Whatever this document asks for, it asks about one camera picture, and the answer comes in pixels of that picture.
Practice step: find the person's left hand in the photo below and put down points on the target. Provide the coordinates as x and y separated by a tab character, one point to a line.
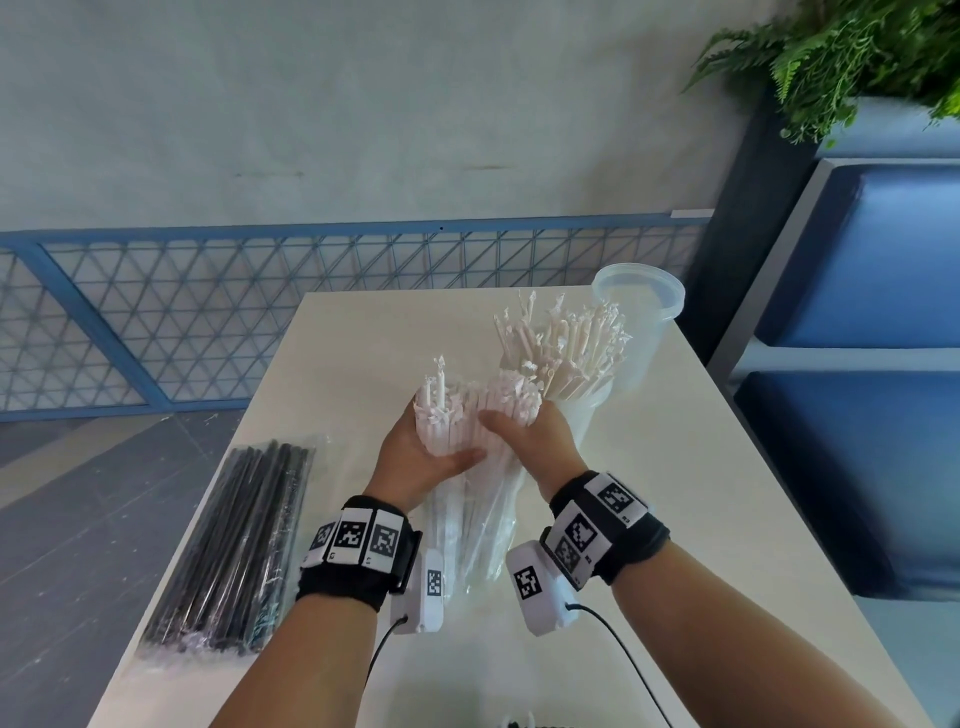
401	465

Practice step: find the person's right hand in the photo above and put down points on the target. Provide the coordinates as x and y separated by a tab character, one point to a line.
551	450

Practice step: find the clear plastic cup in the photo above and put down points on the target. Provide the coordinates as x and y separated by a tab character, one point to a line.
645	300
589	420

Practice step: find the bundle of white paper straws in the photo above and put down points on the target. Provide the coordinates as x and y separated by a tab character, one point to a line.
450	412

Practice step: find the pack of black straws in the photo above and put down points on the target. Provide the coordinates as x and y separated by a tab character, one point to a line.
232	547

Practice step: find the person's left forearm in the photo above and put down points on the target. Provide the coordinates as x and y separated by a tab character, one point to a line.
292	667

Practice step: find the person's right forearm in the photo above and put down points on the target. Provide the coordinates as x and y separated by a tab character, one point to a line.
735	645

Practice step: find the person's black garment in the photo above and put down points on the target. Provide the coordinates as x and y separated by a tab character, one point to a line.
540	724

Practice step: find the black right wristband with markers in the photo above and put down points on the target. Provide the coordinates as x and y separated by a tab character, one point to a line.
607	525

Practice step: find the blue mesh fence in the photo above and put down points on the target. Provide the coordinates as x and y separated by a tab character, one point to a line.
187	307

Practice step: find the black pillar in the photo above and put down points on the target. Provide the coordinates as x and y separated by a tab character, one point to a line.
750	225

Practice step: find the blue bench cushion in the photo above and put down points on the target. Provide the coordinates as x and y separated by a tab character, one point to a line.
877	255
862	480

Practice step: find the pale planter box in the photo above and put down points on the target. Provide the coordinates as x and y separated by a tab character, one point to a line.
885	127

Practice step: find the green fern plant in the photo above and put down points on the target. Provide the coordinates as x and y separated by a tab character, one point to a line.
840	52

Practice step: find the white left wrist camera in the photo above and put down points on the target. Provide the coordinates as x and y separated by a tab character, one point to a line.
420	592

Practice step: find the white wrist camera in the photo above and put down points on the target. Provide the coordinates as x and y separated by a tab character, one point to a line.
420	592
536	592

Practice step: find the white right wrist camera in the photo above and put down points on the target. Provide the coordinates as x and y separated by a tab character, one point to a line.
536	592

